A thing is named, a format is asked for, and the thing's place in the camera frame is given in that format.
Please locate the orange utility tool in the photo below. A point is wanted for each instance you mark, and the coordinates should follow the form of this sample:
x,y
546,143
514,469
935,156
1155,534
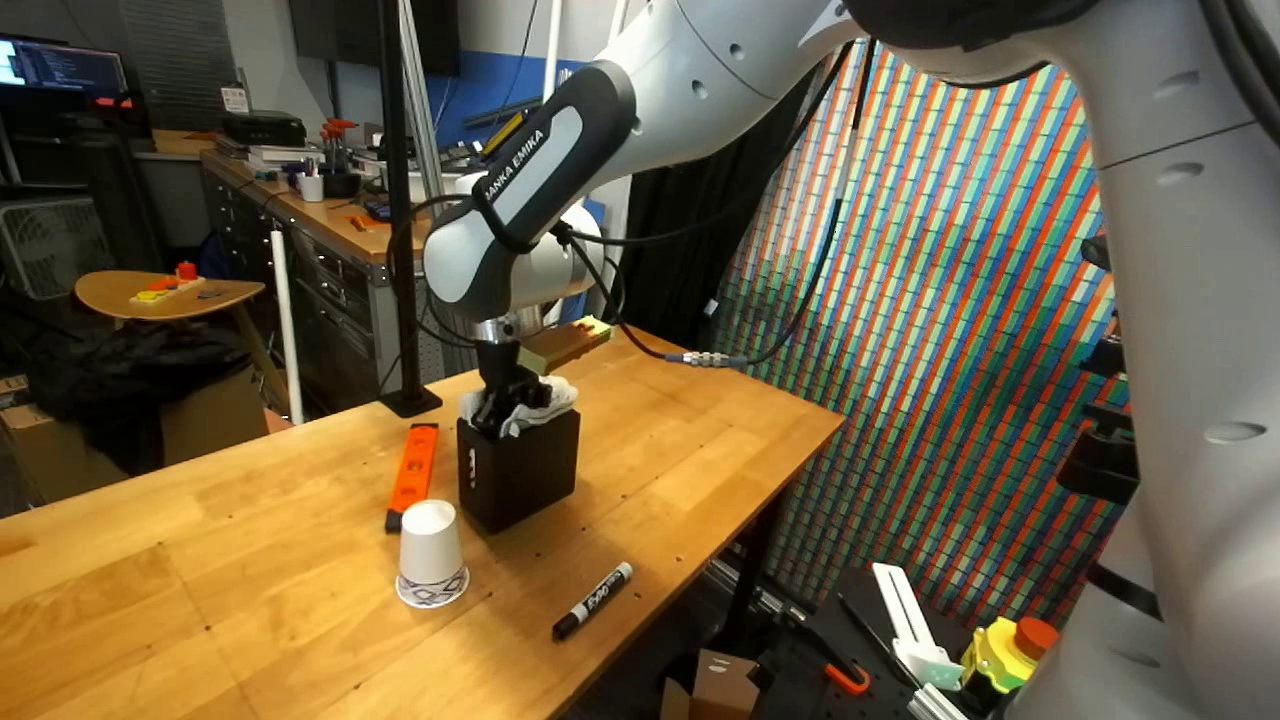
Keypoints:
x,y
413,473

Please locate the black camera stand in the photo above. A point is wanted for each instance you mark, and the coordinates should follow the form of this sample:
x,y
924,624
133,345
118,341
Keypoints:
x,y
1099,461

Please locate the white paper cup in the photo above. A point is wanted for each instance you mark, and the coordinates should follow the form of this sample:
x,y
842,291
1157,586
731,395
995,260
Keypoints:
x,y
430,552

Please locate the wooden top workbench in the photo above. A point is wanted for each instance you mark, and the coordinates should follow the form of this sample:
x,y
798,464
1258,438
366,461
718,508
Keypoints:
x,y
333,267

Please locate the black bag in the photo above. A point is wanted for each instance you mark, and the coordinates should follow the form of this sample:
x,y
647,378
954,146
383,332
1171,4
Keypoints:
x,y
133,375

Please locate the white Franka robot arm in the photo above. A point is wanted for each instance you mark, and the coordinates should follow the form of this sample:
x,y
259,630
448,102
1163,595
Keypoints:
x,y
546,146

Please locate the black marker pen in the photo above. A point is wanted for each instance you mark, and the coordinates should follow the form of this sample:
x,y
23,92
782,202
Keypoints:
x,y
592,603

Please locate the black vertical pole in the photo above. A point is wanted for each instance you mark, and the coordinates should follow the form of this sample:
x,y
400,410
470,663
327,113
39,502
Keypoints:
x,y
397,267

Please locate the round wooden stool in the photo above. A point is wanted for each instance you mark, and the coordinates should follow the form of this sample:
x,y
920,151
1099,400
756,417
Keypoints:
x,y
201,303

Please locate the black camera on stand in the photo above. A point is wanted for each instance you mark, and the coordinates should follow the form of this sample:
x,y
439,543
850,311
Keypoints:
x,y
1093,252

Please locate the large cardboard box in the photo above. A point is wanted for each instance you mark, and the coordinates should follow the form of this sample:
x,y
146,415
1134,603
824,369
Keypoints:
x,y
215,415

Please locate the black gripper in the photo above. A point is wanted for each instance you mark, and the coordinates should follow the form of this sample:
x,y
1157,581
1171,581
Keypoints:
x,y
505,369

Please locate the white cloth towel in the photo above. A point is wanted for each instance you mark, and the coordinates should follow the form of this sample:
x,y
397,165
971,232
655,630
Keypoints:
x,y
553,397

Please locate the brown yellow wrist camera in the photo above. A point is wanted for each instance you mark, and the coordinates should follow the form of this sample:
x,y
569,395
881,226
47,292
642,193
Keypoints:
x,y
564,345

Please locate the black perforated box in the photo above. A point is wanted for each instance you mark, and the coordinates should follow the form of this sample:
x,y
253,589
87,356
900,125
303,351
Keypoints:
x,y
520,473

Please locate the multicoloured patterned panel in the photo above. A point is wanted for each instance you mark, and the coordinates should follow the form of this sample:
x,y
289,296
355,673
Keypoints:
x,y
935,375

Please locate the brown cardboard box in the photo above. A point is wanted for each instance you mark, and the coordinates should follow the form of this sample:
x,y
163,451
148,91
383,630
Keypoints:
x,y
723,682

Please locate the short white slanted pole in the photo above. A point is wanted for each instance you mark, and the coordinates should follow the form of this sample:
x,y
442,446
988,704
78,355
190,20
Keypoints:
x,y
286,322

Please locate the small red yellow object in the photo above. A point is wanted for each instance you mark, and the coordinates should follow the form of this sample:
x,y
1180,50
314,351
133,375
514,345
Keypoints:
x,y
174,282

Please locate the yellow emergency stop button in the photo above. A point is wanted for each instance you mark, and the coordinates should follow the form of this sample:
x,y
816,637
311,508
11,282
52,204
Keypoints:
x,y
1003,659

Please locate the computer monitor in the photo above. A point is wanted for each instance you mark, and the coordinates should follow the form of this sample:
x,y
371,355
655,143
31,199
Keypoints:
x,y
60,67

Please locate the white metal bracket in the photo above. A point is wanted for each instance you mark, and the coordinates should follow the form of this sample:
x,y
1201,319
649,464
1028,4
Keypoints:
x,y
900,613

